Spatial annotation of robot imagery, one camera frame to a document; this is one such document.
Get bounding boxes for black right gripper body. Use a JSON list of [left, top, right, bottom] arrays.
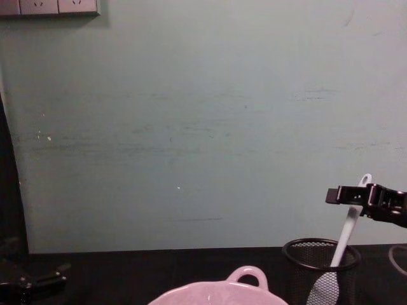
[[365, 185, 407, 228]]

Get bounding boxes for white plastic rice spoon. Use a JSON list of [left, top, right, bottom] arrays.
[[307, 173, 373, 305]]

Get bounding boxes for black table cloth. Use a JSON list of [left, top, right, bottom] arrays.
[[0, 243, 407, 305]]

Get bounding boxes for black mesh pen cup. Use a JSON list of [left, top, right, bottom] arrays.
[[282, 237, 362, 305]]

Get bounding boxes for pink ceramic bowl with handle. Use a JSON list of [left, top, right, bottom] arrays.
[[147, 265, 289, 305]]

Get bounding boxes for white wall socket panel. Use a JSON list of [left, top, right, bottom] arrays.
[[0, 0, 102, 17]]

